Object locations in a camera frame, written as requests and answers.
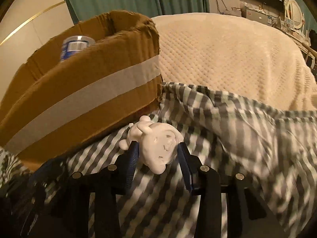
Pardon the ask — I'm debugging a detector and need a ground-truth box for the brown cardboard box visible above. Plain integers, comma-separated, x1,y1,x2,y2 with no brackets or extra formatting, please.
0,10,164,171

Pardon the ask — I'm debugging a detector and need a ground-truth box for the white plaster figurine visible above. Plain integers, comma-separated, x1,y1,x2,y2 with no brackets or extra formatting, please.
119,115,184,175

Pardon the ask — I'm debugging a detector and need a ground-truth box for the white dresser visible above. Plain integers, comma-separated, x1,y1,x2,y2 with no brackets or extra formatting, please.
280,22,317,55

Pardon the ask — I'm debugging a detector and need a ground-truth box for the white quilted bedspread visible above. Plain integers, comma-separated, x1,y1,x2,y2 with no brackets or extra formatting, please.
151,12,317,112

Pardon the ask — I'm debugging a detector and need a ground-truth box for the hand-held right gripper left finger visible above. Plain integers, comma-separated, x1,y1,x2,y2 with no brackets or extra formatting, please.
50,141,139,238

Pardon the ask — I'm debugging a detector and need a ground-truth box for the grey mini fridge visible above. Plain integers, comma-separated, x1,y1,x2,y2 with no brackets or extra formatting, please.
241,6,271,25

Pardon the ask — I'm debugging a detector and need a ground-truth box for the white oval mirror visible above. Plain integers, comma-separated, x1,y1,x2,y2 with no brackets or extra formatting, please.
284,0,305,31

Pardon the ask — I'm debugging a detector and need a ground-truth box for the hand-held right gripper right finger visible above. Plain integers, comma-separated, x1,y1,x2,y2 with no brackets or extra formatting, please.
177,142,285,238

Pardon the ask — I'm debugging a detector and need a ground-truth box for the blue silver can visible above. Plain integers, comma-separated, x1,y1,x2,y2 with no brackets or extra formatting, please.
60,36,96,62

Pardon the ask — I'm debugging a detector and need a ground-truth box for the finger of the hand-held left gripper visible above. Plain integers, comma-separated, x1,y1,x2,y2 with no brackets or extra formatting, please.
30,158,68,187

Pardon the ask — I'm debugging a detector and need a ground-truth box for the grey checked bed sheet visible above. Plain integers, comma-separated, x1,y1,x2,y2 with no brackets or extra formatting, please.
0,82,317,238

